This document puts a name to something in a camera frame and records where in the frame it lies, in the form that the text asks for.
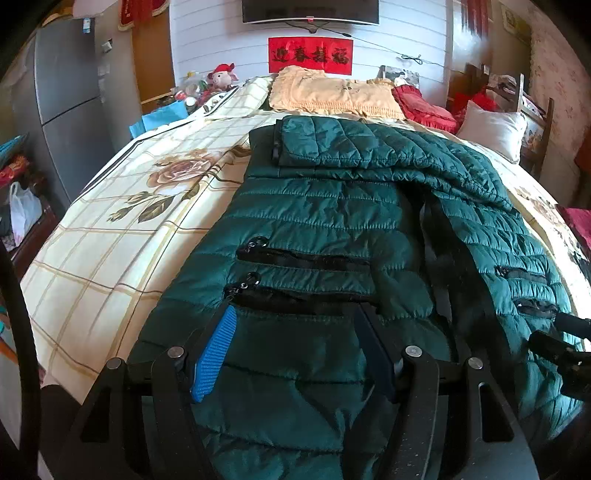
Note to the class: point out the white plastic bag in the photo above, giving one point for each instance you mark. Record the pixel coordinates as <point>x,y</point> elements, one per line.
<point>25,207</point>

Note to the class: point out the blue cardboard box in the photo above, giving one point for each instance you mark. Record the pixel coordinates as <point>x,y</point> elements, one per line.
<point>159,117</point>

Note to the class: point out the maroon cloth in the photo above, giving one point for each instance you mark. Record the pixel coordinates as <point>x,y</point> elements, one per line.
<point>577,226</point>

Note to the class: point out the wooden chair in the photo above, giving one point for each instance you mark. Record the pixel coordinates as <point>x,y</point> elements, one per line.
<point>547,124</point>

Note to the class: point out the brown wooden door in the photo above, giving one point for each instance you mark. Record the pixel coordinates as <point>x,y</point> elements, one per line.
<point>154,69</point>

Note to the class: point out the pile of bedside toys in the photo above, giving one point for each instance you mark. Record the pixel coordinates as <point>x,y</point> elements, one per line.
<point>194,90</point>

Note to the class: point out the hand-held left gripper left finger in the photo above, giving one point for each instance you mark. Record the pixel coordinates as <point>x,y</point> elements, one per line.
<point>212,355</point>

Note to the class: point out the red wall banner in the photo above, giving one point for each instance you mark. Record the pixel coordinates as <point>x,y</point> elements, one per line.
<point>309,55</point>

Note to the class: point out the red clothes on chair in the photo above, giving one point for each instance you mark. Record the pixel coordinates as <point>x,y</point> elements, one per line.
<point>480,99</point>

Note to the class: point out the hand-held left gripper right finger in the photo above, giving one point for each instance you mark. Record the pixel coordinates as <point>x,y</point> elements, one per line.
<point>376,350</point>

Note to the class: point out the wall-mounted television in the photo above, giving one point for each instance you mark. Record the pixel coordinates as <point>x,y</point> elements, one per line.
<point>309,9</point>

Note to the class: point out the dark wooden cabinet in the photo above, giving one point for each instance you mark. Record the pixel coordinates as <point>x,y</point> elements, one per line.
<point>39,240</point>

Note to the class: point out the white pillow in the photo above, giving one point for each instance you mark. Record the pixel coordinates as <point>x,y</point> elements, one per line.
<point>491,129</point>

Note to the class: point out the wall picture frame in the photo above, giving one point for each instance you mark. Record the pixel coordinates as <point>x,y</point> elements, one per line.
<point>515,18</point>

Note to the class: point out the green quilted puffer jacket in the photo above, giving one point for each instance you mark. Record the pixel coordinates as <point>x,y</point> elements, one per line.
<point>323,221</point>

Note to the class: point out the wall switch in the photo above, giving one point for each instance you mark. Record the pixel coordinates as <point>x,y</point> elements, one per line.
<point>106,46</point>

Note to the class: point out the red tasselled wall hanging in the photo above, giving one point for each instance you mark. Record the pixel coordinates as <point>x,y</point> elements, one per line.
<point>478,16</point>

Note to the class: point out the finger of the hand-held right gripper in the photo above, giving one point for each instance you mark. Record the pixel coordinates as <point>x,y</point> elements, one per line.
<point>572,324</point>
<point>554,348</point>

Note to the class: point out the grey refrigerator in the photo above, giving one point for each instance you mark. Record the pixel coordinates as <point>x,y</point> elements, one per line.
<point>69,92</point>

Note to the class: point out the red hanging scroll decoration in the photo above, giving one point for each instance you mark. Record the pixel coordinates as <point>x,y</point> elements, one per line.
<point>138,14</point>

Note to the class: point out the plush toy with red hat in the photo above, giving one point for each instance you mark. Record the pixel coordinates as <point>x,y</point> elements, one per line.
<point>222,76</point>

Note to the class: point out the floral checked bed quilt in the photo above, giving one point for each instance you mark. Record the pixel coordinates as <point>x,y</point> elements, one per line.
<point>115,230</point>

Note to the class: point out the framed photo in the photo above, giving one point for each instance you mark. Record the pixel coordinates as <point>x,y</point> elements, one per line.
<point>397,74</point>

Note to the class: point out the yellow frilled pillow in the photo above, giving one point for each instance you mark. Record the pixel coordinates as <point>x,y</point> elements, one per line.
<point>332,92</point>

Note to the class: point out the red ruffled cushion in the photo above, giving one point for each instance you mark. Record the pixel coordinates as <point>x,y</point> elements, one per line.
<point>425,110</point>

